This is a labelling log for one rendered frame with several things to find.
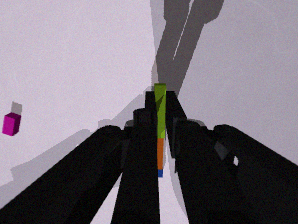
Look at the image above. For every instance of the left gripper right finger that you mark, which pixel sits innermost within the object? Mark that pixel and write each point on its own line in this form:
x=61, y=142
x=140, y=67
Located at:
x=214, y=188

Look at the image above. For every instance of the magenta block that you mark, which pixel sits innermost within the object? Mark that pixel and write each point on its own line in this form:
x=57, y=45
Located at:
x=11, y=124

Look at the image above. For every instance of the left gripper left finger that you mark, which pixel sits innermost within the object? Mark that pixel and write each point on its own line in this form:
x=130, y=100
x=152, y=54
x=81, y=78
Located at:
x=73, y=190

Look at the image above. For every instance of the orange rod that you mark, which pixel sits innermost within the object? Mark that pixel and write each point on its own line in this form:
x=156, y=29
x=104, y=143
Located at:
x=160, y=142

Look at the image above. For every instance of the small dark blue cube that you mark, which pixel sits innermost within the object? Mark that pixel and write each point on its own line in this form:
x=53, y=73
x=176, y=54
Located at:
x=160, y=172

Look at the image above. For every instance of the lime green rod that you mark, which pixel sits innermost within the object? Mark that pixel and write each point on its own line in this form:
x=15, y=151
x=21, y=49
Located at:
x=160, y=97

